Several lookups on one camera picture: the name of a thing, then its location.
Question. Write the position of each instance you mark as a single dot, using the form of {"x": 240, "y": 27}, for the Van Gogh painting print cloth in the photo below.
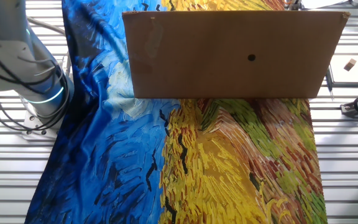
{"x": 120, "y": 155}

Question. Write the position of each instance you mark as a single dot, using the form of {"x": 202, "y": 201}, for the small wooden block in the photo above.
{"x": 350, "y": 64}

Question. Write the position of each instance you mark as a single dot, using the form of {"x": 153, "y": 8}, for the brown cardboard board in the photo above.
{"x": 228, "y": 56}

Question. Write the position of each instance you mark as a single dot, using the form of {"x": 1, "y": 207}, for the thin dark pen-like tool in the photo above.
{"x": 329, "y": 81}

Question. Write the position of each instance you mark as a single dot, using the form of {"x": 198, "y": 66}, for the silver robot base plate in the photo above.
{"x": 39, "y": 127}

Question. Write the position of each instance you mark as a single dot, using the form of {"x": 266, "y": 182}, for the grey metal plate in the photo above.
{"x": 343, "y": 76}

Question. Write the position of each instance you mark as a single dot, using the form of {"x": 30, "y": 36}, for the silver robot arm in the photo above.
{"x": 8, "y": 46}

